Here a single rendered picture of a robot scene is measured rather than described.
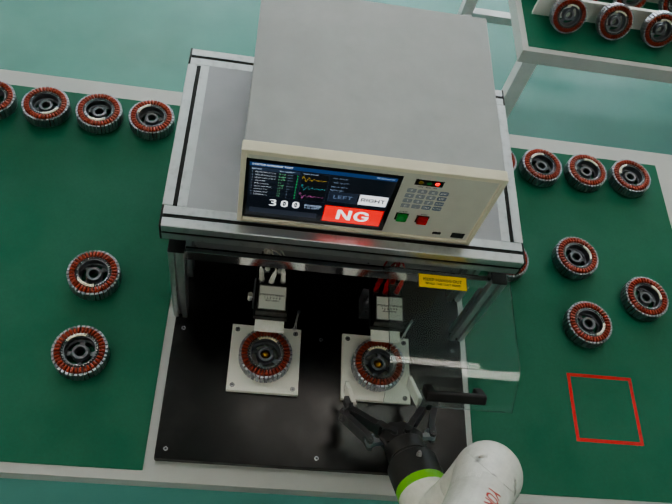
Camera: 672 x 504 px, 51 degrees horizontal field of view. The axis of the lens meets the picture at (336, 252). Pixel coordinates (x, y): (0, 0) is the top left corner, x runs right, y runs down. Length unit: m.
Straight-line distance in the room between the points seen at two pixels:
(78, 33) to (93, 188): 1.53
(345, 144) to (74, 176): 0.85
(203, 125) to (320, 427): 0.66
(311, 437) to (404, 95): 0.71
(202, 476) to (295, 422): 0.21
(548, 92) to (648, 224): 1.45
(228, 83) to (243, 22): 1.81
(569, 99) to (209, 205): 2.38
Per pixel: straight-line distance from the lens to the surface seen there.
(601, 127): 3.38
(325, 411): 1.50
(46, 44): 3.20
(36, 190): 1.80
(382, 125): 1.18
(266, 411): 1.49
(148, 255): 1.66
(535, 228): 1.90
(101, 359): 1.53
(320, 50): 1.28
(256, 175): 1.16
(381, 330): 1.47
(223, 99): 1.45
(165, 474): 1.48
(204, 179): 1.33
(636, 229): 2.04
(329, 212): 1.24
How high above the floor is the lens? 2.19
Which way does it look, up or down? 58 degrees down
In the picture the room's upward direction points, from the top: 17 degrees clockwise
